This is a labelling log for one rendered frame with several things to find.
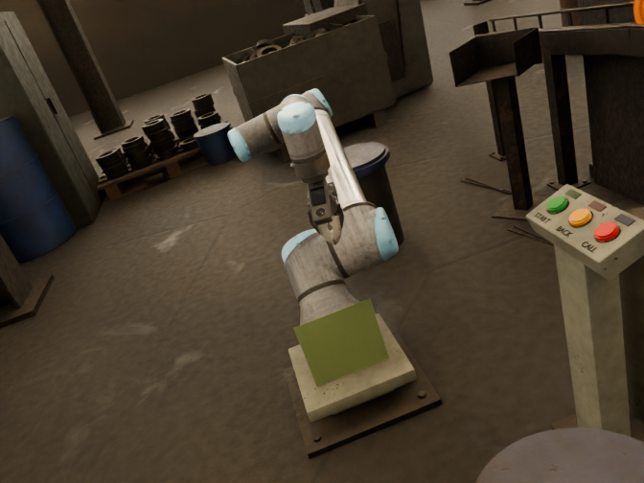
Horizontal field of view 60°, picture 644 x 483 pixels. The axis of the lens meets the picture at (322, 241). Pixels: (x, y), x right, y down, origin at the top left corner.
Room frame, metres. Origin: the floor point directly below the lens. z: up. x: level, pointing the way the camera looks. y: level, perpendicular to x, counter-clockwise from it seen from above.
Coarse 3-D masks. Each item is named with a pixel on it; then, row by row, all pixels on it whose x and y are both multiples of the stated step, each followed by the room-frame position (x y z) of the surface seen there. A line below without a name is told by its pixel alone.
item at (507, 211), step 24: (456, 48) 2.20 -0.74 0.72; (480, 48) 2.28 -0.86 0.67; (504, 48) 2.20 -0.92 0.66; (528, 48) 2.03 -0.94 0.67; (456, 72) 2.18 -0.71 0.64; (480, 72) 2.24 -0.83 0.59; (504, 72) 2.08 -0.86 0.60; (504, 96) 2.09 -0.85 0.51; (504, 120) 2.10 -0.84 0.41; (504, 144) 2.12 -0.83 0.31; (528, 192) 2.09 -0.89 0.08; (504, 216) 2.09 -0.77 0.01
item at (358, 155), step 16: (368, 144) 2.32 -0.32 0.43; (352, 160) 2.18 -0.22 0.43; (368, 160) 2.12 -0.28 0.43; (384, 160) 2.13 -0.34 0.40; (368, 176) 2.12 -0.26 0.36; (384, 176) 2.17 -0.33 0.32; (368, 192) 2.11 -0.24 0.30; (384, 192) 2.15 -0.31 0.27; (384, 208) 2.13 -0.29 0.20; (400, 224) 2.20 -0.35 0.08; (400, 240) 2.16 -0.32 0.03
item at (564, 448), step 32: (512, 448) 0.61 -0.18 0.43; (544, 448) 0.60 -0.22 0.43; (576, 448) 0.58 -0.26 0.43; (608, 448) 0.56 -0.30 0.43; (640, 448) 0.54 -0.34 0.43; (480, 480) 0.59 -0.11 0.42; (512, 480) 0.56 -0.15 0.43; (544, 480) 0.55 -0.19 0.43; (576, 480) 0.53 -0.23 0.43; (608, 480) 0.51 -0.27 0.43; (640, 480) 0.50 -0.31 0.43
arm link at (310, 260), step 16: (304, 240) 1.49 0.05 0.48; (320, 240) 1.48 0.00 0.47; (288, 256) 1.49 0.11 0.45; (304, 256) 1.46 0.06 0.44; (320, 256) 1.44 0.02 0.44; (336, 256) 1.43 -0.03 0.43; (288, 272) 1.48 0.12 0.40; (304, 272) 1.43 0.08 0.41; (320, 272) 1.41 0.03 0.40; (336, 272) 1.42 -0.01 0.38; (304, 288) 1.40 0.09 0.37
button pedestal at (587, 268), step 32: (544, 224) 0.96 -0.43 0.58; (640, 224) 0.81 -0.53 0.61; (576, 256) 0.87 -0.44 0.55; (608, 256) 0.79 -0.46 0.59; (640, 256) 0.80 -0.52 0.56; (576, 288) 0.90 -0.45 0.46; (608, 288) 0.86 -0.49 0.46; (576, 320) 0.91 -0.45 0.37; (608, 320) 0.86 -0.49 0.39; (576, 352) 0.92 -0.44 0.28; (608, 352) 0.86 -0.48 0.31; (576, 384) 0.94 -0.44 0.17; (608, 384) 0.86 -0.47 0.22; (576, 416) 1.00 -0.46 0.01; (608, 416) 0.86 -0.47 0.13
